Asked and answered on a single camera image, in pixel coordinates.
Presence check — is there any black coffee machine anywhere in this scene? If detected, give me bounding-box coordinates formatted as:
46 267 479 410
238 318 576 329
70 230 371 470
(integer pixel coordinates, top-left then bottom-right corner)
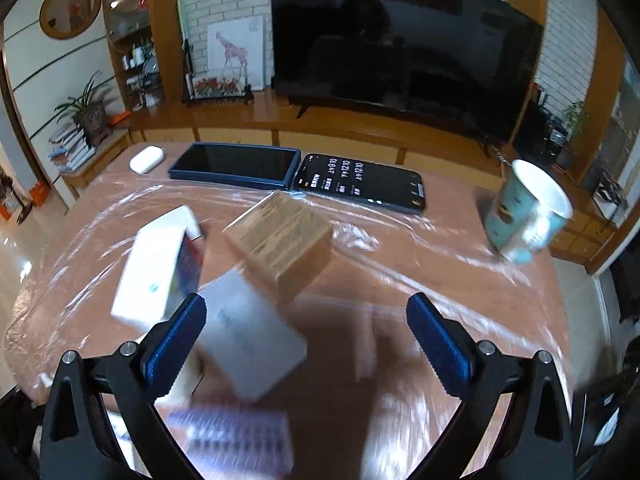
525 85 571 166

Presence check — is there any plain white box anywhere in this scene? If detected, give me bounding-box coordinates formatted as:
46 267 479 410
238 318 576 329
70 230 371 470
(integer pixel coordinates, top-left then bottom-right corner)
197 267 308 403

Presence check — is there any small green potted plant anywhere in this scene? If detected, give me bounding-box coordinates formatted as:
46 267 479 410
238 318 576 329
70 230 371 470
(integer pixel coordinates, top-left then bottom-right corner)
560 101 592 171

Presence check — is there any black flat screen television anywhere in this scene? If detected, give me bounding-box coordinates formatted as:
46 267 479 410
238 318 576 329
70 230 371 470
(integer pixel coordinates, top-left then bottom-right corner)
270 0 546 153

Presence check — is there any stack of books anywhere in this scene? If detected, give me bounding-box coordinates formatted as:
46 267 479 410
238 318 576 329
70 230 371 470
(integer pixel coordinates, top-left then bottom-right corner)
48 125 97 173

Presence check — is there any black smartphone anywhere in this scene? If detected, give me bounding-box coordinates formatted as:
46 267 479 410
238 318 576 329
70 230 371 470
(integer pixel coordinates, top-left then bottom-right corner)
291 153 427 216

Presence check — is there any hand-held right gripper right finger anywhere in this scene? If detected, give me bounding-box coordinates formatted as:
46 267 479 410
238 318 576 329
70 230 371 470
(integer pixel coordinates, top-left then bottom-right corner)
406 293 573 480

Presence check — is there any purple striped pack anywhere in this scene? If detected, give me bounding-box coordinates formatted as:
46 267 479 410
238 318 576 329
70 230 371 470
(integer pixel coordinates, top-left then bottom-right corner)
167 406 296 476

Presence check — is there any giraffe drawing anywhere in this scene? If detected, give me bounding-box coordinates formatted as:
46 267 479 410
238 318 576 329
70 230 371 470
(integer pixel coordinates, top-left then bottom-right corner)
206 15 266 92

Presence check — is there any white teal printed mug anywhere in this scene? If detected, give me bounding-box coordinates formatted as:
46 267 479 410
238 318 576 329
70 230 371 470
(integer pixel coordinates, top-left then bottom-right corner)
482 159 575 266

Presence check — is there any round framed wall picture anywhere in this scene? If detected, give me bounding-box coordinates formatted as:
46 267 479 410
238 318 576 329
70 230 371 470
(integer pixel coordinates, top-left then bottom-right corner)
39 0 102 40

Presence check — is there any green white stick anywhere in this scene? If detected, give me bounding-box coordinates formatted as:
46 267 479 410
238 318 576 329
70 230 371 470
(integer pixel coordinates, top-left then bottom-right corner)
176 0 192 43

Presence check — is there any black bag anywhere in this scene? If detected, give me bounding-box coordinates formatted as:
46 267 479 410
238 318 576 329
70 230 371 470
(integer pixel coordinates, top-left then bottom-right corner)
572 332 640 480

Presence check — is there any small white device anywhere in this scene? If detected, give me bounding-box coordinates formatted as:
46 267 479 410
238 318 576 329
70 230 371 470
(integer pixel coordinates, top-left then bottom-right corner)
594 170 630 222

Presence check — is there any tablet in blue case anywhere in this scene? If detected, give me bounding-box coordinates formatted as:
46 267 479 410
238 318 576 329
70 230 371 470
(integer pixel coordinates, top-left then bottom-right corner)
168 142 302 191

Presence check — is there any black folding stand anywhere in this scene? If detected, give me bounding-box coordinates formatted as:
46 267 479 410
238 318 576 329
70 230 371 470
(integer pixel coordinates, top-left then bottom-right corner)
184 40 197 107

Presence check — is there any white oval case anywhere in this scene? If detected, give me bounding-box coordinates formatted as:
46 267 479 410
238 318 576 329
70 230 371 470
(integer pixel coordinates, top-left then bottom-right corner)
129 146 166 174

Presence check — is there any white box with blue side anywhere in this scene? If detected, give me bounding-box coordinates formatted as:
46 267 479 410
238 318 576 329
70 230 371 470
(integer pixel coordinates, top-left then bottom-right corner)
110 205 207 328

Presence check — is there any wooden side table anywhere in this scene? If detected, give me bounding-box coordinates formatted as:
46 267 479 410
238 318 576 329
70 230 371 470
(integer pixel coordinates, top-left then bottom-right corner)
59 130 132 198

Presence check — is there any potted orchid plant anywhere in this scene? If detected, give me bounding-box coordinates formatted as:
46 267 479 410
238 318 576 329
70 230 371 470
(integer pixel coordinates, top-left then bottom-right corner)
54 71 113 148

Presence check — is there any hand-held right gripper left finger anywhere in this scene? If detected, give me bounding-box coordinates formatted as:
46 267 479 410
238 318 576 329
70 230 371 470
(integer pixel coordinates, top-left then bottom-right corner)
37 293 208 480

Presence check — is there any brown cardboard box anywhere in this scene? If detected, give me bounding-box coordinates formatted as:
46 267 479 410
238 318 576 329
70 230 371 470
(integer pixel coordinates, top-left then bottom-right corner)
221 190 334 306

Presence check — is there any framed red flower artwork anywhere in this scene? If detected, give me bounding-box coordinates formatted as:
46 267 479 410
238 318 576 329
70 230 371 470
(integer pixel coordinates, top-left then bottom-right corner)
187 74 253 107

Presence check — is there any clear plastic sheet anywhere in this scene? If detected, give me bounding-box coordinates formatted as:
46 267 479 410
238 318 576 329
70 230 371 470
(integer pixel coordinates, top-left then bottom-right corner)
10 170 571 480

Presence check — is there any wooden display shelf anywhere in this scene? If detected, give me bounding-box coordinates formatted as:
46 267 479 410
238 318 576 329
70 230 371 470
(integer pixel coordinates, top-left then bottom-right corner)
100 0 168 111

